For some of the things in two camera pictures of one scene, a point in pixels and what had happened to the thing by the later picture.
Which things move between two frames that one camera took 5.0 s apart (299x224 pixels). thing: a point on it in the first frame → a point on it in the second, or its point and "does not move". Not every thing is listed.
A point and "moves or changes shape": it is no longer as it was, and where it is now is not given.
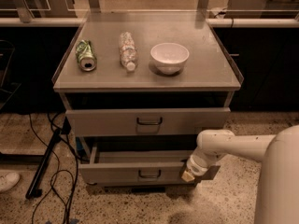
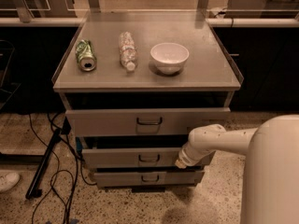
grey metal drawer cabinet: x=139 y=88 does not move
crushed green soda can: x=86 y=57 does not move
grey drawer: x=139 y=167 moves or changes shape
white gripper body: x=195 y=168 → x=185 y=158
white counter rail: x=210 y=22 does not move
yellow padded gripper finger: x=187 y=176 → x=179 y=163
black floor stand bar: x=35 y=187 does not move
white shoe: x=8 y=180 does not move
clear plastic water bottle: x=128 y=51 does not move
